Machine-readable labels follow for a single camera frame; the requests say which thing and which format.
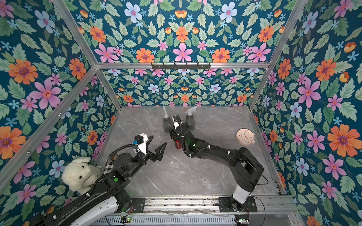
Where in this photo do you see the red can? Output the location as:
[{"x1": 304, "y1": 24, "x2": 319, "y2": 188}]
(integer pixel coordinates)
[{"x1": 174, "y1": 140, "x2": 183, "y2": 149}]

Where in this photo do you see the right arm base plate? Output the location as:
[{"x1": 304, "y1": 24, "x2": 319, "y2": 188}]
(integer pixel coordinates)
[{"x1": 217, "y1": 197, "x2": 257, "y2": 213}]

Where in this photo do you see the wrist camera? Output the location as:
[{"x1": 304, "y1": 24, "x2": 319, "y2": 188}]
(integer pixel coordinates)
[
  {"x1": 133, "y1": 133, "x2": 149, "y2": 155},
  {"x1": 172, "y1": 115, "x2": 182, "y2": 130}
]

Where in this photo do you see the pink round clock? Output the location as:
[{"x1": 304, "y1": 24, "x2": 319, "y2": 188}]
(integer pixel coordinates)
[{"x1": 236, "y1": 129, "x2": 255, "y2": 146}]

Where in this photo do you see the plaid cylinder pouch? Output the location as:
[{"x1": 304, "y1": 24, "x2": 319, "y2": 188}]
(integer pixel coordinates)
[{"x1": 103, "y1": 154, "x2": 118, "y2": 175}]

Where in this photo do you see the smoky spray bottle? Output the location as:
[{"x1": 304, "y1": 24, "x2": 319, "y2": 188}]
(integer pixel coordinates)
[
  {"x1": 163, "y1": 117, "x2": 173, "y2": 134},
  {"x1": 185, "y1": 113, "x2": 196, "y2": 131}
]

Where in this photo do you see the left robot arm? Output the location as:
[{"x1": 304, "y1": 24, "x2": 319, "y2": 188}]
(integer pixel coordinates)
[{"x1": 29, "y1": 134, "x2": 167, "y2": 226}]

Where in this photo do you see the black hook rail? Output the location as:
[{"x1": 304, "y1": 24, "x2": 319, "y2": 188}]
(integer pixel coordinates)
[{"x1": 151, "y1": 63, "x2": 211, "y2": 70}]

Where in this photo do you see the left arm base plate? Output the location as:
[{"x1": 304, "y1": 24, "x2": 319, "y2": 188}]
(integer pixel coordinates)
[{"x1": 118, "y1": 198, "x2": 146, "y2": 215}]

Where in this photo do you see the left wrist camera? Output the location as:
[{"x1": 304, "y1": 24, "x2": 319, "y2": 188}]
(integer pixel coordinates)
[{"x1": 133, "y1": 133, "x2": 149, "y2": 155}]

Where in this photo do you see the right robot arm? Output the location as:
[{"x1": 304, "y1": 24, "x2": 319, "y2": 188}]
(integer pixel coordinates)
[{"x1": 170, "y1": 115, "x2": 264, "y2": 212}]

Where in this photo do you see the white plush dog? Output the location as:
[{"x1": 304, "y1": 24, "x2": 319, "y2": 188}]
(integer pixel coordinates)
[{"x1": 62, "y1": 157, "x2": 102, "y2": 195}]

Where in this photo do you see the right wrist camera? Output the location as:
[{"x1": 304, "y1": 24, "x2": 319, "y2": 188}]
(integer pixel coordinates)
[{"x1": 172, "y1": 115, "x2": 182, "y2": 130}]

